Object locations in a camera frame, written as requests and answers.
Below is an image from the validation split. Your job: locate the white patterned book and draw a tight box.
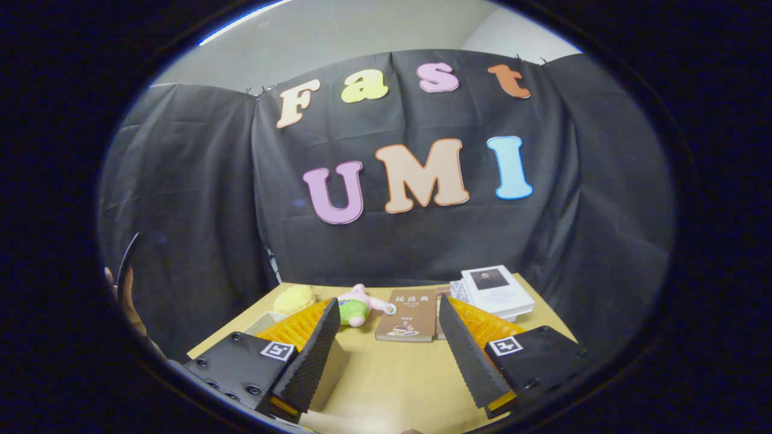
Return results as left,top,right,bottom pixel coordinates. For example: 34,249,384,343
449,280,531,323

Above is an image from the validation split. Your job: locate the brown illustrated book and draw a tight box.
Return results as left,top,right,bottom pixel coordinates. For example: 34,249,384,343
375,289,438,343

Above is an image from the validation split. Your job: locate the yellow plush toy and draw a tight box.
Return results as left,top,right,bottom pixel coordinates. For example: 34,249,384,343
273,285,317,316

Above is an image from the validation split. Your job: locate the brown fabric storage box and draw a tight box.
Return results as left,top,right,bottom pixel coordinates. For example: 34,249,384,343
244,310,350,414

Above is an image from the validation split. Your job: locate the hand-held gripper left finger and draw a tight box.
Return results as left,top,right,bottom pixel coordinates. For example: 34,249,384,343
183,297,342,423

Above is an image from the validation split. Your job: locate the black backdrop cloth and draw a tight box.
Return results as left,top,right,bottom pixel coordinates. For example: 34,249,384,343
96,48,675,362

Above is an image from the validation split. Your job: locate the black smartphone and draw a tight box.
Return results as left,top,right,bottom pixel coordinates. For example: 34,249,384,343
116,231,142,302

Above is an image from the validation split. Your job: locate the white portrait book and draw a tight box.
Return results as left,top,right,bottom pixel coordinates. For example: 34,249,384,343
461,265,536,317

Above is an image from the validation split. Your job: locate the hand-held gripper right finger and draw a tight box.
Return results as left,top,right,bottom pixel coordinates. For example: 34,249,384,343
438,294,590,421

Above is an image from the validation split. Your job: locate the pink green plush toy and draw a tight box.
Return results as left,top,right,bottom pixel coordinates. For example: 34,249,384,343
337,283,397,328

